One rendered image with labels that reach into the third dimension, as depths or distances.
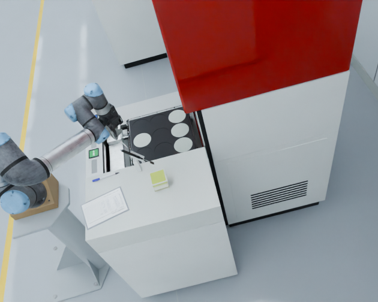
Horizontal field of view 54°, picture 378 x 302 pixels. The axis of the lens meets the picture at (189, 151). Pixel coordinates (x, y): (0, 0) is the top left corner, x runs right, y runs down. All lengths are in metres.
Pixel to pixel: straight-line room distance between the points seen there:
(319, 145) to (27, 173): 1.45
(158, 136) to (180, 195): 0.46
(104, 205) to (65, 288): 1.15
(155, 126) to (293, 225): 1.19
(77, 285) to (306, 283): 1.52
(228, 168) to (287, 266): 0.85
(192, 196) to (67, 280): 1.42
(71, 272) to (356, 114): 2.50
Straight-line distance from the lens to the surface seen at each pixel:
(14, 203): 1.91
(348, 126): 3.21
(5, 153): 1.52
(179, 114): 2.13
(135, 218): 1.73
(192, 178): 1.76
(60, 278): 2.90
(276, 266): 2.56
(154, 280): 2.30
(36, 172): 1.52
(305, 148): 2.11
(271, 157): 2.07
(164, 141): 2.02
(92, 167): 1.99
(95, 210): 1.82
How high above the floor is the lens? 2.41
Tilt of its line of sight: 51 degrees down
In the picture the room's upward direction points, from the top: 17 degrees counter-clockwise
